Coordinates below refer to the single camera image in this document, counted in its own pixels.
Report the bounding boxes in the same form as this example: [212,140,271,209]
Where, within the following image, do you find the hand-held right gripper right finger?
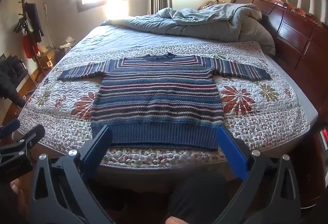
[216,127,301,224]

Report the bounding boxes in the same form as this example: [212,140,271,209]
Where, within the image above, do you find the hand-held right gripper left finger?
[27,125,116,224]

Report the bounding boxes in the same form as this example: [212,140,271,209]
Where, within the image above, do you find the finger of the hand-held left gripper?
[0,125,46,160]
[0,119,21,138]

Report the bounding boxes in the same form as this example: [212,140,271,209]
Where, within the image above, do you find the striped blue knit sweater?
[57,52,271,151]

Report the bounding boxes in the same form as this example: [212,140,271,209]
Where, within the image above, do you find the black clothes pile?
[0,53,28,108]

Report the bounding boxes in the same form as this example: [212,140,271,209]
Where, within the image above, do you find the person's left hand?
[10,180,21,197]

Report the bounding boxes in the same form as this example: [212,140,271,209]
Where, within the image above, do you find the white floral quilt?
[18,41,312,168]

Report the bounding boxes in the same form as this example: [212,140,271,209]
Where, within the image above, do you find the person's leg in black pants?
[166,171,232,224]

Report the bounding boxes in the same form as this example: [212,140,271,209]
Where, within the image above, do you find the red hanging bag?
[23,33,39,59]

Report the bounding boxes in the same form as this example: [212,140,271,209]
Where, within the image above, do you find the bed with light blue sheet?
[51,19,319,185]

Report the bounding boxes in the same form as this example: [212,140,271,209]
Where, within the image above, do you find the wooden coat rack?
[13,0,44,82]

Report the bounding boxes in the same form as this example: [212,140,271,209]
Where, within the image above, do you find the grey-beige pillow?
[238,17,276,56]

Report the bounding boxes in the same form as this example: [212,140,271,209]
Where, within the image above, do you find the grey duvet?
[100,3,262,42]

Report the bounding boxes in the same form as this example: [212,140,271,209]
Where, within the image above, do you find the dark wooden headboard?
[229,0,328,122]

